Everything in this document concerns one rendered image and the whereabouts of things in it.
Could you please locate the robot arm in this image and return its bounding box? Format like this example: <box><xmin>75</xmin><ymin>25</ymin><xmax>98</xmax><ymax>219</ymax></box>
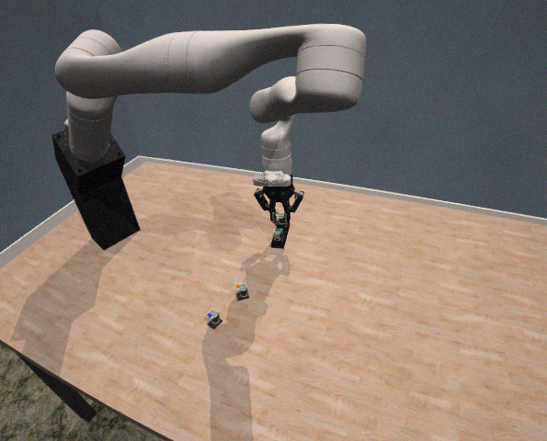
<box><xmin>55</xmin><ymin>24</ymin><xmax>366</xmax><ymax>187</ymax></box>

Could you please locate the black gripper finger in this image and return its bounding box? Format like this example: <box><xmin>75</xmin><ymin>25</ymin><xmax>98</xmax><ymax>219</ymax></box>
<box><xmin>254</xmin><ymin>188</ymin><xmax>276</xmax><ymax>223</ymax></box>
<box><xmin>280</xmin><ymin>189</ymin><xmax>304</xmax><ymax>224</ymax></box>

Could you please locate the black rack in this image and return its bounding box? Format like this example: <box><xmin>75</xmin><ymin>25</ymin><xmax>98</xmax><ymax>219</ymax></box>
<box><xmin>271</xmin><ymin>222</ymin><xmax>290</xmax><ymax>249</ymax></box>

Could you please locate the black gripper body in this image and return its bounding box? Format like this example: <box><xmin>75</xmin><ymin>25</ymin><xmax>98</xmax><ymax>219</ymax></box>
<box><xmin>262</xmin><ymin>174</ymin><xmax>295</xmax><ymax>203</ymax></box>

